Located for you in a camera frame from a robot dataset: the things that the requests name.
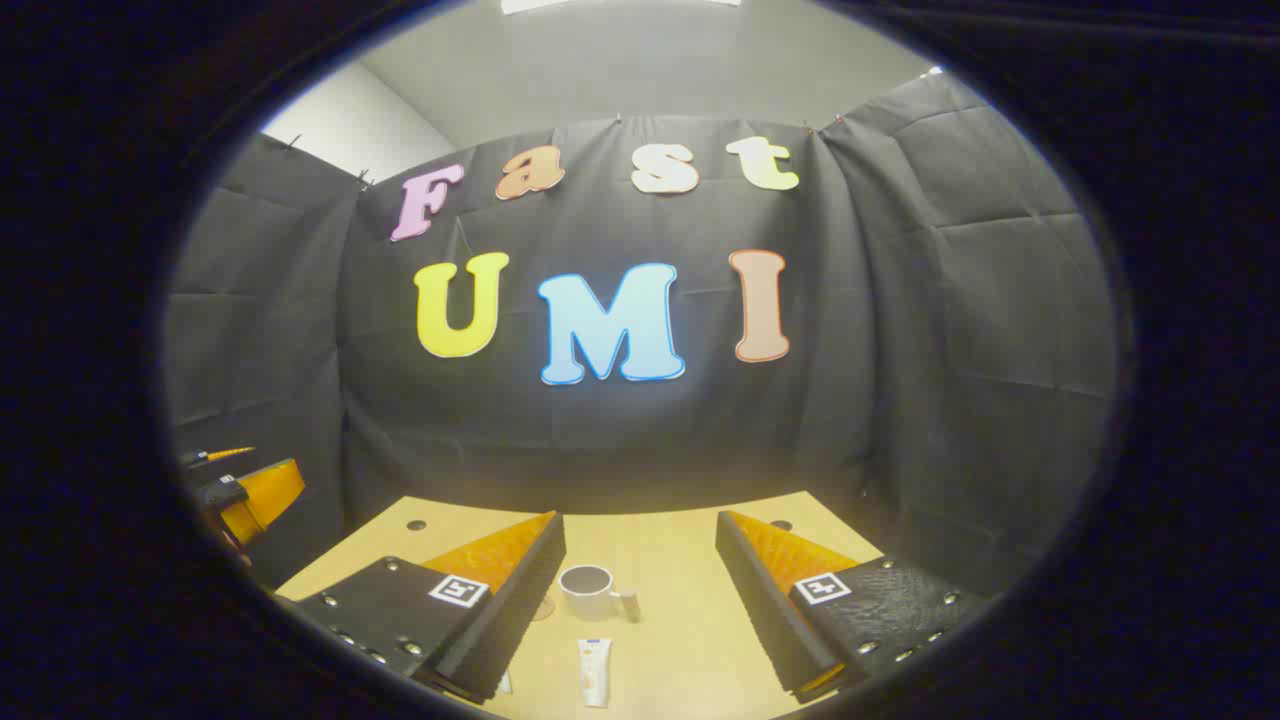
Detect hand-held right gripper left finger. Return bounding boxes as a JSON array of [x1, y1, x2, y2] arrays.
[[293, 510, 568, 704]]

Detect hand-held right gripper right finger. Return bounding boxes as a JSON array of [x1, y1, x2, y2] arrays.
[[714, 509, 993, 704]]

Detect white cup with wooden handle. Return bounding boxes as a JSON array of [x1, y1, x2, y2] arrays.
[[558, 564, 641, 624]]

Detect white toothpaste tube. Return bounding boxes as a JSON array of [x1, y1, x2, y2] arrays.
[[577, 638, 614, 709]]

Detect wooden desktop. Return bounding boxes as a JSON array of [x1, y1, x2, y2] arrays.
[[275, 490, 886, 720]]

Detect black backdrop cloth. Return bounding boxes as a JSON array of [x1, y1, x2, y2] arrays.
[[165, 70, 1116, 601]]

